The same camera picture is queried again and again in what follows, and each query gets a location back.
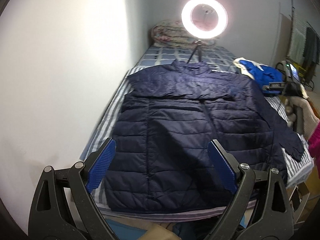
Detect navy puffer jacket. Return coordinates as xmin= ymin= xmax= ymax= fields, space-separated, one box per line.
xmin=104 ymin=61 xmax=304 ymax=213

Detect pink right sleeve forearm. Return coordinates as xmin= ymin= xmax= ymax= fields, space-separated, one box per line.
xmin=308 ymin=124 xmax=320 ymax=176

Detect dark hanging clothes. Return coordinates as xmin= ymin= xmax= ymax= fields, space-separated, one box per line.
xmin=303 ymin=27 xmax=319 ymax=70

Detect black clothes rack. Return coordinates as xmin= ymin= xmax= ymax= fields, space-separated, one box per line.
xmin=273 ymin=0 xmax=319 ymax=91

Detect right gloved hand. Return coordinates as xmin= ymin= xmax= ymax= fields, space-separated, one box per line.
xmin=286 ymin=96 xmax=319 ymax=141

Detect blue white jacket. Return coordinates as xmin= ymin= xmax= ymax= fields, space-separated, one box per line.
xmin=233 ymin=57 xmax=289 ymax=96

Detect striped hanging towel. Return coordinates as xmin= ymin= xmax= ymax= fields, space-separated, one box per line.
xmin=287 ymin=18 xmax=307 ymax=65

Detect blue white striped bed sheet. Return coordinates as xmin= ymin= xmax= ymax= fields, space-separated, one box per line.
xmin=79 ymin=65 xmax=315 ymax=217

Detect black light tripod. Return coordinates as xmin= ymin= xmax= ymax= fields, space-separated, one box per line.
xmin=187 ymin=40 xmax=202 ymax=63

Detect folded floral quilts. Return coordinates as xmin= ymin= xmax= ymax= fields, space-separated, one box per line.
xmin=151 ymin=18 xmax=218 ymax=48

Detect ring light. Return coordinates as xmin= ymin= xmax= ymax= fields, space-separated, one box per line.
xmin=181 ymin=0 xmax=228 ymax=40

